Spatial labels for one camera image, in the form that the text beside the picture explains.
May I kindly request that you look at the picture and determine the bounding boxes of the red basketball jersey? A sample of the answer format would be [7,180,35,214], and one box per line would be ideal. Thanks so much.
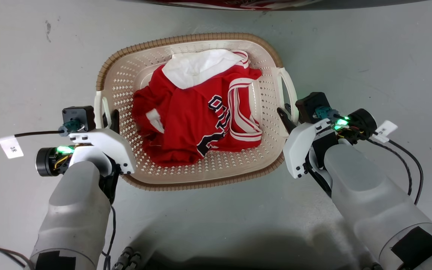
[132,50,264,168]

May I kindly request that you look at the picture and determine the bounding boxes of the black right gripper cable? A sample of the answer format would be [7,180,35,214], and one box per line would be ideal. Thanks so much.
[365,136,425,206]

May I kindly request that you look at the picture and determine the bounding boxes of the white right cable label tag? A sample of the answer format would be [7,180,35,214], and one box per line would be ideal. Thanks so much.
[373,120,399,144]

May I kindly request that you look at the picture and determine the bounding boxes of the black floor cable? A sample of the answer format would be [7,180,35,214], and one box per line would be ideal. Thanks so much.
[0,241,33,270]

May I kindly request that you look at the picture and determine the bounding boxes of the white cable label tag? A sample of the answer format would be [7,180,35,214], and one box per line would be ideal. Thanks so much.
[373,120,399,144]
[0,135,24,159]

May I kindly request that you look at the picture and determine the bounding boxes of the white garment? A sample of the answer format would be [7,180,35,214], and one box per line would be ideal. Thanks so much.
[162,49,247,90]

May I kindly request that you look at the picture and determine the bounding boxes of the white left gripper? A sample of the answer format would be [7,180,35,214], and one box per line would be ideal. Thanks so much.
[69,109,137,177]

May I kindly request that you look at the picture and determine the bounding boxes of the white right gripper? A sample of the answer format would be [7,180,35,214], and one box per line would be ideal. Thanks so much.
[277,103,339,179]

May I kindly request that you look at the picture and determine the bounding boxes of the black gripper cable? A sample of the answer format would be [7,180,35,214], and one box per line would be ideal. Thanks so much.
[365,136,425,206]
[0,130,66,148]

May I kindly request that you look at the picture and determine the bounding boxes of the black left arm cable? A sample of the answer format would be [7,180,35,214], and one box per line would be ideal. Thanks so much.
[102,204,117,270]

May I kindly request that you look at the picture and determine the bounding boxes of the dark red furniture edge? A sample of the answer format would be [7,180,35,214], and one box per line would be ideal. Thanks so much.
[126,0,426,11]

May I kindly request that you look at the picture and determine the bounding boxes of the cream laundry basket brown rim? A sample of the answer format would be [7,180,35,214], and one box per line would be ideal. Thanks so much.
[94,33,299,192]

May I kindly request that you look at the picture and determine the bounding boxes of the white left cable label tag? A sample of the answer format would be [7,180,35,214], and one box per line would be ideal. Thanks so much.
[0,135,24,159]

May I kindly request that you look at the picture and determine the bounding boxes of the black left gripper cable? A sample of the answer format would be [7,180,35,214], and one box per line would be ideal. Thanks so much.
[0,130,66,148]

